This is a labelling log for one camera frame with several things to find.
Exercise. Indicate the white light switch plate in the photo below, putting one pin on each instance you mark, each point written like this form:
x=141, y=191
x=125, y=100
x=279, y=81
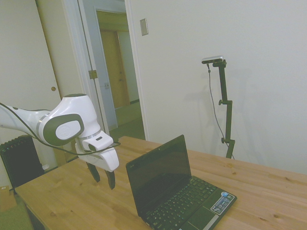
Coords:
x=144, y=27

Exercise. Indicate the black Asus laptop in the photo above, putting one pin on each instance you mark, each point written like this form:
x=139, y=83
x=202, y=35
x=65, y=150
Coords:
x=172, y=182

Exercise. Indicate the black camera stand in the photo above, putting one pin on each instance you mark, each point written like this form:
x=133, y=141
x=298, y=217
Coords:
x=226, y=107

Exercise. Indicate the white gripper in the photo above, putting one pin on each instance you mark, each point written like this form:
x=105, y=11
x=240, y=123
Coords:
x=105, y=159

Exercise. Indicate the white closet door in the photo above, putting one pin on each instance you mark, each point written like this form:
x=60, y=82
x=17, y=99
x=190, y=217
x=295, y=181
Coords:
x=31, y=52

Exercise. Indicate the white open door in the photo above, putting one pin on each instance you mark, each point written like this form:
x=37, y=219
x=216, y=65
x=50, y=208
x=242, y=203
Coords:
x=98, y=69

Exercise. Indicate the black radiator heater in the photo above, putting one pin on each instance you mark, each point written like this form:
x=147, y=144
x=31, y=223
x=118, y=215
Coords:
x=18, y=160

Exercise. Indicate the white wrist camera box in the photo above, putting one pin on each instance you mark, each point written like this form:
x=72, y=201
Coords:
x=97, y=141

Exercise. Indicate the brown cardboard box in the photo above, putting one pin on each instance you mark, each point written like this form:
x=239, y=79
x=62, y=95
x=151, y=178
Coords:
x=6, y=198

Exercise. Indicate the silver exterior camera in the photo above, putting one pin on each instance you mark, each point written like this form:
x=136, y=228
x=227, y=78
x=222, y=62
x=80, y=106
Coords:
x=213, y=60

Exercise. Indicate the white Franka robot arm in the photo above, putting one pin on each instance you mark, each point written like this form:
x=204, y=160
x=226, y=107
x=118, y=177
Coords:
x=72, y=112

